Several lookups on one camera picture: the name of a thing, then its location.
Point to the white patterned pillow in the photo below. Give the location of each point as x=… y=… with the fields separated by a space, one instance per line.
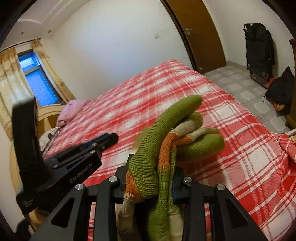
x=47 y=138

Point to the left beige curtain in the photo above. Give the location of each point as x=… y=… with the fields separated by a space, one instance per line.
x=13 y=87

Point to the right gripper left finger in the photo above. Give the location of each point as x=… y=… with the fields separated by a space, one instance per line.
x=84 y=210

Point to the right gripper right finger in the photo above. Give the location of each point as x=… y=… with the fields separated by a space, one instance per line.
x=229 y=219

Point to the cream wooden headboard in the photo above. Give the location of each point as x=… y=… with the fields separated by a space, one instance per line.
x=47 y=116

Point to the black bag on floor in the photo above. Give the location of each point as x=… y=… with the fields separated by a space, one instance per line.
x=280 y=91

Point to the blue window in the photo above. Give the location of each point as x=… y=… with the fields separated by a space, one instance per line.
x=37 y=79

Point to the right beige curtain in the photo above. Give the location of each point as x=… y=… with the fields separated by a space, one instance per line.
x=58 y=84

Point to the brown wooden door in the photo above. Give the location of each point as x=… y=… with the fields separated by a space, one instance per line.
x=198 y=33

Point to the pink pillow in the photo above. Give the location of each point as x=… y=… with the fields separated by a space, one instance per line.
x=71 y=109

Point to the red plaid bed cover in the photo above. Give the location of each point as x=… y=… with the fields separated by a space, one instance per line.
x=257 y=166

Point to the green striped knit sweater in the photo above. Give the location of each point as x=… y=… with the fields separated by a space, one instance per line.
x=177 y=136

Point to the beige curtain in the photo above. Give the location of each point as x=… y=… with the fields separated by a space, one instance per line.
x=13 y=87
x=58 y=84

